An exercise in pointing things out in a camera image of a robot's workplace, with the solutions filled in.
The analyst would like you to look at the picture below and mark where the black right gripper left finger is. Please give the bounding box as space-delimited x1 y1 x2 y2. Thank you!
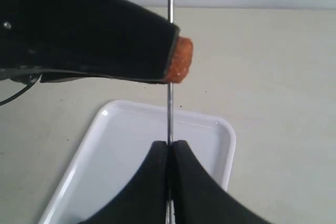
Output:
82 141 168 224

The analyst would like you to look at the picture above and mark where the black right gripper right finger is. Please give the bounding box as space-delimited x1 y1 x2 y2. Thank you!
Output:
172 141 268 223

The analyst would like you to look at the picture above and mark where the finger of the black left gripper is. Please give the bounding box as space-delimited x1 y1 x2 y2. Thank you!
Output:
39 69 167 84
1 0 180 79

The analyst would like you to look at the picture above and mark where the thin metal skewer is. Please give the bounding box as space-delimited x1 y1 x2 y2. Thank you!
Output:
166 0 174 224

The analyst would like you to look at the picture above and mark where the red fruit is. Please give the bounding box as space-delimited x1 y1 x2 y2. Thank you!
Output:
164 37 193 83

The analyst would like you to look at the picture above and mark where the white rectangular plastic tray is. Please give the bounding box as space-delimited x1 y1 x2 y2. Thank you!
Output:
40 100 236 223

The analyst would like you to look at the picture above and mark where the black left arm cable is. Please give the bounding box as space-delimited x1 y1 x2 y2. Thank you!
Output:
0 76 43 105

